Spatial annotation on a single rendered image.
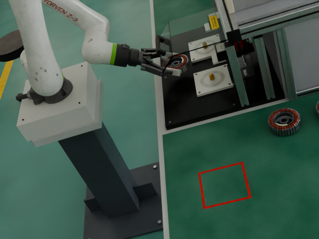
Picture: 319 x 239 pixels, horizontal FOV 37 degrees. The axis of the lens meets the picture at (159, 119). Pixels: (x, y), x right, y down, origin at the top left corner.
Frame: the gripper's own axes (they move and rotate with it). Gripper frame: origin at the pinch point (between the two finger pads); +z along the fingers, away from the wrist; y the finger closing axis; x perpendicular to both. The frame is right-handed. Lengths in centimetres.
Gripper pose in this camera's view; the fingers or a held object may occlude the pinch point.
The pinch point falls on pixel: (175, 64)
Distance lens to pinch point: 203.3
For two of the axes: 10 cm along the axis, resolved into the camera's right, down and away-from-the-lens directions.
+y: -0.4, -6.6, 7.5
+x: -2.2, 7.4, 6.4
